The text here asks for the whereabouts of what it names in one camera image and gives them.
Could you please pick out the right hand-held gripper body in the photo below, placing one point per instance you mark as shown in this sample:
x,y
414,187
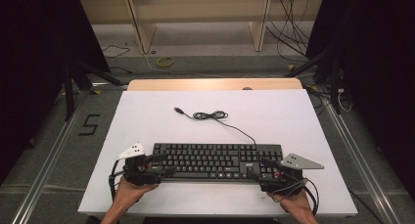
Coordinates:
x,y
300,162

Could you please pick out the black metal stand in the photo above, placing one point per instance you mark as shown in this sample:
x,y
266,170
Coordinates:
x,y
334,87
68,93

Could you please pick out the black keyboard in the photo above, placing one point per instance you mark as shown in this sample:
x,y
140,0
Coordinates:
x,y
208,158

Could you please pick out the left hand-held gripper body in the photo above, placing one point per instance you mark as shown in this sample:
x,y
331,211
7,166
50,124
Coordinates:
x,y
137,171

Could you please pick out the white board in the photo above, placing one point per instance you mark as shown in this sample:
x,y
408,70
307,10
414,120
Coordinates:
x,y
261,119

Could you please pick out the person's left hand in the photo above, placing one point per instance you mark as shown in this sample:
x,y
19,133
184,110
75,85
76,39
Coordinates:
x,y
129,191

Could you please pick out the light wooden desk frame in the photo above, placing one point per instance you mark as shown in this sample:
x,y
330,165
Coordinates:
x,y
195,8

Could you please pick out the person's right hand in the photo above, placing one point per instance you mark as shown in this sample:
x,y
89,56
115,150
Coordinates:
x,y
295,202

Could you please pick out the yellow tape roll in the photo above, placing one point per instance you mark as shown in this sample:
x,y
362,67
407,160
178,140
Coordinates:
x,y
161,63

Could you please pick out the metal floor rail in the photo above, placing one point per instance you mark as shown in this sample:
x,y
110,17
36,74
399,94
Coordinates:
x,y
359,158
49,158

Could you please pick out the dark curtain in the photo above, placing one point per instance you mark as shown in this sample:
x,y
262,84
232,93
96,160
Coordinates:
x,y
32,70
378,70

